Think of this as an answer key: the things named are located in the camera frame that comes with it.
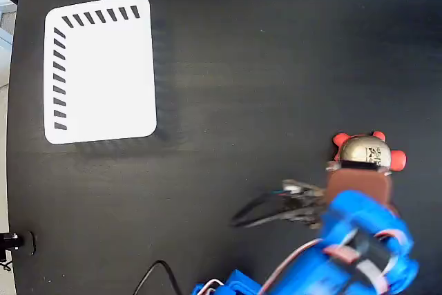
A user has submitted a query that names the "white slotted tray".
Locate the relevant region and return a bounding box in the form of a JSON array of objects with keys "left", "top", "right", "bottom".
[{"left": 44, "top": 0, "right": 158, "bottom": 145}]

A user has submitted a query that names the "bare camera circuit board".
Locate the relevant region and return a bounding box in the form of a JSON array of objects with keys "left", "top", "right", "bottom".
[{"left": 280, "top": 178, "right": 328, "bottom": 229}]

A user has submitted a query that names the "black camera cable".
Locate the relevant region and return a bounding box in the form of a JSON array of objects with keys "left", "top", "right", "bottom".
[{"left": 132, "top": 189, "right": 291, "bottom": 295}]

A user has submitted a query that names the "red and gold toy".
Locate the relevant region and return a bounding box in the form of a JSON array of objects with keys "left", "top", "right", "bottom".
[{"left": 332, "top": 131, "right": 407, "bottom": 173}]

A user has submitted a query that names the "red white black servo wire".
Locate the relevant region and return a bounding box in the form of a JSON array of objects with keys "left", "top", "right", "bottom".
[{"left": 203, "top": 238, "right": 325, "bottom": 295}]

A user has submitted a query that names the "black table clamp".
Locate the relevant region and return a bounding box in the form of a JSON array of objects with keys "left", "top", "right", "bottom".
[{"left": 0, "top": 230, "right": 37, "bottom": 263}]

